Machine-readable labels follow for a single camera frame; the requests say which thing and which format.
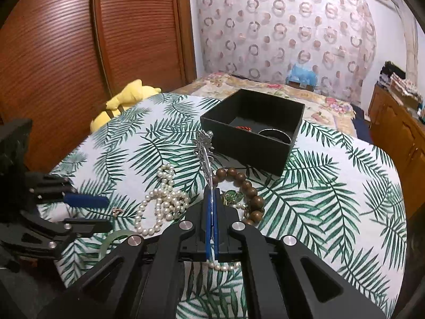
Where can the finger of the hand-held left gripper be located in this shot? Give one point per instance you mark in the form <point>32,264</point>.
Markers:
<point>86,200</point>
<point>89,227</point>

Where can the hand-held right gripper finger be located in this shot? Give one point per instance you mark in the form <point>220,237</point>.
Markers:
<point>216,226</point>
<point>209,226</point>

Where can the pale green jade bangle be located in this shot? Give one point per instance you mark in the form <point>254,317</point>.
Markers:
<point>108,241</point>

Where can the green enamel pendant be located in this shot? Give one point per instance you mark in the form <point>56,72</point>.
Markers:
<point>232,199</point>

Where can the silver ornate hairpin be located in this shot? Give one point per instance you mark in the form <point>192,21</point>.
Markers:
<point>203,149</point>

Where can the black square box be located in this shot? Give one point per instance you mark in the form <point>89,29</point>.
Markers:
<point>245,153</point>

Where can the brown louvered wooden wardrobe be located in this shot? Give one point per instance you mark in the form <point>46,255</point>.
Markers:
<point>49,56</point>

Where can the silver metal bangle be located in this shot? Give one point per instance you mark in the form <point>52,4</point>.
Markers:
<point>275,129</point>

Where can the yellow plush toy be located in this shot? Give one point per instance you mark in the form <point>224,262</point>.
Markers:
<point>132,93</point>

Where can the green leaf print tablecloth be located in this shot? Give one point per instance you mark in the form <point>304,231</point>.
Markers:
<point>332,206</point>

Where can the floral bedspread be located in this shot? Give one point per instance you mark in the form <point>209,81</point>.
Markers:
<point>212,86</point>

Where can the navy blue blanket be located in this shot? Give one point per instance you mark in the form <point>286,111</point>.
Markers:
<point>362,126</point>

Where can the sheer curtain with circle print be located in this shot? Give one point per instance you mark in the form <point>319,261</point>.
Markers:
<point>265,40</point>

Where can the long wooden cabinet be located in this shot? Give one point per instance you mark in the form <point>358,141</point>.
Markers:
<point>398,133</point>

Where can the floral folded fabric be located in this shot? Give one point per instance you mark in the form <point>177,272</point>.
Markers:
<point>406,86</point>

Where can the dark folded clothes stack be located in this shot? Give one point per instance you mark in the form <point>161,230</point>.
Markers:
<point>393,69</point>

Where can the beige window curtain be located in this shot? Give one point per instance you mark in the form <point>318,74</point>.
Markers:
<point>412,50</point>

